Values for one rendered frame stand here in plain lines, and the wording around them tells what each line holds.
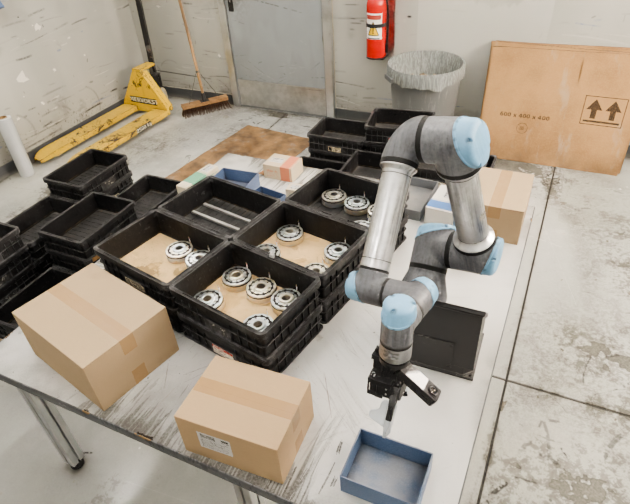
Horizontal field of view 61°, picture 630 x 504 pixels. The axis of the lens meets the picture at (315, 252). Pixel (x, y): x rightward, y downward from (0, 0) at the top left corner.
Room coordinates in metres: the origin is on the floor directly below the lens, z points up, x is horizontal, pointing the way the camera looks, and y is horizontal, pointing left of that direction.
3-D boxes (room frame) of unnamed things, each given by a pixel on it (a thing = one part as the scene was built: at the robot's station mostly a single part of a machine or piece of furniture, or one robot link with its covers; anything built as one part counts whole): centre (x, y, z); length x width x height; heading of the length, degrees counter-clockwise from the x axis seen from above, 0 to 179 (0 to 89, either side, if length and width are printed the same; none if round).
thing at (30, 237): (2.48, 1.49, 0.31); 0.40 x 0.30 x 0.34; 152
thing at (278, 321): (1.29, 0.23, 0.92); 0.40 x 0.30 x 0.02; 52
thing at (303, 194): (1.76, -0.14, 0.87); 0.40 x 0.30 x 0.11; 52
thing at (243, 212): (1.77, 0.36, 0.87); 0.40 x 0.30 x 0.11; 52
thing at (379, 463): (0.73, -0.14, 0.74); 0.20 x 0.15 x 0.07; 63
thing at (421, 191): (2.04, -0.44, 0.73); 0.27 x 0.20 x 0.05; 150
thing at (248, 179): (2.26, 0.36, 0.74); 0.20 x 0.15 x 0.07; 65
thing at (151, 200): (2.65, 0.95, 0.31); 0.40 x 0.30 x 0.34; 152
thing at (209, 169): (2.32, 0.55, 0.73); 0.24 x 0.06 x 0.06; 145
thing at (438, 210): (1.90, -0.58, 0.75); 0.20 x 0.12 x 0.09; 148
